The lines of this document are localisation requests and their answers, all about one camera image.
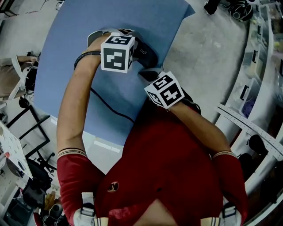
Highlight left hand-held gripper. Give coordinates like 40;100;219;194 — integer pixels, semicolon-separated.
100;29;135;74

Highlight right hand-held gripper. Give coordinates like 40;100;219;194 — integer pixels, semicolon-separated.
144;71;185;109

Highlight black glasses case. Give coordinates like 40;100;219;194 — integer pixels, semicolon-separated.
132;36;159;69

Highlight person's right forearm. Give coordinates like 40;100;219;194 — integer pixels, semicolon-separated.
171;101;237;158

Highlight person's left forearm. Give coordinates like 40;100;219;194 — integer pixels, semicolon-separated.
56;51;103;155

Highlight person's left hand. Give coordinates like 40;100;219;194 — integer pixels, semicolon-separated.
88;33;111;53

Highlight black wristband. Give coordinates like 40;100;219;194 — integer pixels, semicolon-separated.
73;50;102;71

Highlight blue tablecloth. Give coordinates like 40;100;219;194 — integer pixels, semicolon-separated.
34;0;196;146

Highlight person's red shirt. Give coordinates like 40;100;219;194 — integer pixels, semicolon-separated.
57;97;249;226

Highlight clear plastic storage drawers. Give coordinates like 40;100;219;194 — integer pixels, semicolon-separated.
229;0;283;133

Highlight white perforated metal rack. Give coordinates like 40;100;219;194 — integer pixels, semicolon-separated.
215;103;283;199

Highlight black cap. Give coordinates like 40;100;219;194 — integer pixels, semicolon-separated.
238;153;253;175
249;134;268;155

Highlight black helmet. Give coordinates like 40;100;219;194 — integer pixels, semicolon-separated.
227;0;254;22

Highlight black office chair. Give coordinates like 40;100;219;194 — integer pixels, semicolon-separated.
22;152;57;206

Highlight grey hand strap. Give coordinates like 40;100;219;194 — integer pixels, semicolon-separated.
87;27;121;48

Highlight black cable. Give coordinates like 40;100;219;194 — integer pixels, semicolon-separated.
90;87;136;123

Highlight white harness strap with buckle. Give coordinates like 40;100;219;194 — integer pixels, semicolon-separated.
220;202;241;226
74;192;97;226

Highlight white desk with black frame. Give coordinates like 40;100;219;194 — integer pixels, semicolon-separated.
0;105;51;179

